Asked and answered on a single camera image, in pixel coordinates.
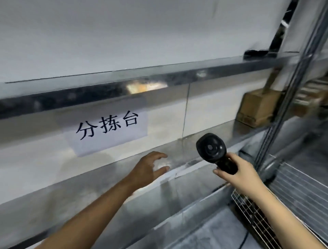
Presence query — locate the person's right hand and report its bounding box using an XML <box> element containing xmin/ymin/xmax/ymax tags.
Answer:
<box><xmin>213</xmin><ymin>153</ymin><xmax>264</xmax><ymax>193</ymax></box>

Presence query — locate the person's left hand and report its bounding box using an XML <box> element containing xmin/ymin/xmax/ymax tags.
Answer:
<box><xmin>127</xmin><ymin>151</ymin><xmax>170</xmax><ymax>192</ymax></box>

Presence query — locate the black barcode scanner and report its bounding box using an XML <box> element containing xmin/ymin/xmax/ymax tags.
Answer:
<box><xmin>196</xmin><ymin>133</ymin><xmax>238</xmax><ymax>175</ymax></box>

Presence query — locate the big plain cardboard box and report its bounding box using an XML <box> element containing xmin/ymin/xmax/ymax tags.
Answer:
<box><xmin>242</xmin><ymin>88</ymin><xmax>282</xmax><ymax>119</ymax></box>

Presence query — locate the person's left forearm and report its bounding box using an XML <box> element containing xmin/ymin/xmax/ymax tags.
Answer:
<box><xmin>35</xmin><ymin>177</ymin><xmax>135</xmax><ymax>249</ymax></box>

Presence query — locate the person's right forearm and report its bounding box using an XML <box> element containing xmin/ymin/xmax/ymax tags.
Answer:
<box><xmin>248</xmin><ymin>183</ymin><xmax>327</xmax><ymax>249</ymax></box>

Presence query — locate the metal shelving rack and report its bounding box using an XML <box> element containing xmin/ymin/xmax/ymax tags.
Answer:
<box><xmin>0</xmin><ymin>0</ymin><xmax>328</xmax><ymax>249</ymax></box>

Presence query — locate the black object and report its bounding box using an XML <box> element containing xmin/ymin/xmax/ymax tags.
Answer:
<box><xmin>243</xmin><ymin>49</ymin><xmax>278</xmax><ymax>60</ymax></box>

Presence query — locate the white paper sign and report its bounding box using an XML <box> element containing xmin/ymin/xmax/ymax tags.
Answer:
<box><xmin>63</xmin><ymin>110</ymin><xmax>149</xmax><ymax>157</ymax></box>

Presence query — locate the white wire basket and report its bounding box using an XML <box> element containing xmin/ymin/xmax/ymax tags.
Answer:
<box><xmin>231</xmin><ymin>155</ymin><xmax>328</xmax><ymax>249</ymax></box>

